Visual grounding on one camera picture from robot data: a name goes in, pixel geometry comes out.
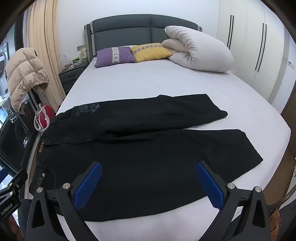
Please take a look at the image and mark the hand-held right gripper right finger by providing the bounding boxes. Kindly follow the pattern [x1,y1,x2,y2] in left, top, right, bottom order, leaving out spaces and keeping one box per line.
[192,161,271,241]

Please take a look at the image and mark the black mesh chair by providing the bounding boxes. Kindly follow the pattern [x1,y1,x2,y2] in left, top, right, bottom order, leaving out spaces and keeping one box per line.
[268,192,296,241]

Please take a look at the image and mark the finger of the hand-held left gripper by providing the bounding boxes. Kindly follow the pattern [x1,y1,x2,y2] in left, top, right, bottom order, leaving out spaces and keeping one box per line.
[0,167,28,202]

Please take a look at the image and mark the beige puffer jacket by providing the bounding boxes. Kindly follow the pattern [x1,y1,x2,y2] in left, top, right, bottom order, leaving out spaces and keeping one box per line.
[5,48,50,114]

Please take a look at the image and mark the black pants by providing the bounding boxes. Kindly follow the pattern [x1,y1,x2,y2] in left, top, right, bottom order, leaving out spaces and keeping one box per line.
[32,94,264,222]

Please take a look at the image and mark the purple patterned pillow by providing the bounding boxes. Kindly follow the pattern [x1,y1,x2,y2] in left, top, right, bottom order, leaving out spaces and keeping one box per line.
[94,46,137,68]

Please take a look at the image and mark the beige curtain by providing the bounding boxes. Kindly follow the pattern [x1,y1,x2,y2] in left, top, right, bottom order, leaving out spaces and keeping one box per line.
[28,0,67,112]

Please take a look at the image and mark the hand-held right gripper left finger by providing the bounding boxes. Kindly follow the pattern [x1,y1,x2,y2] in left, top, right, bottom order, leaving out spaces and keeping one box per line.
[25,161,103,241]

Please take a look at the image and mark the yellow patterned pillow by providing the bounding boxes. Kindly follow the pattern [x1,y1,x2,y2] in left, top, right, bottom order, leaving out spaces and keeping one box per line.
[130,43,174,63]

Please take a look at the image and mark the dark grey nightstand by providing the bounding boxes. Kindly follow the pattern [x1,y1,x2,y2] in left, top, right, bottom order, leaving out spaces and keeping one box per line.
[58,61,89,95]

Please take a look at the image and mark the white wire basket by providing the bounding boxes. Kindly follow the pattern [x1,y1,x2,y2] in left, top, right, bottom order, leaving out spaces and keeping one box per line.
[62,58,83,70]

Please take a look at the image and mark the small paper bag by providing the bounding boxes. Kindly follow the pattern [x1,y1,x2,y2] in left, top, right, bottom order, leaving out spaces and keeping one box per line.
[77,44,88,58]

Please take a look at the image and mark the white wardrobe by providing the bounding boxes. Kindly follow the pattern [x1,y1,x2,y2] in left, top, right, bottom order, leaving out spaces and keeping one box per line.
[216,0,296,114]

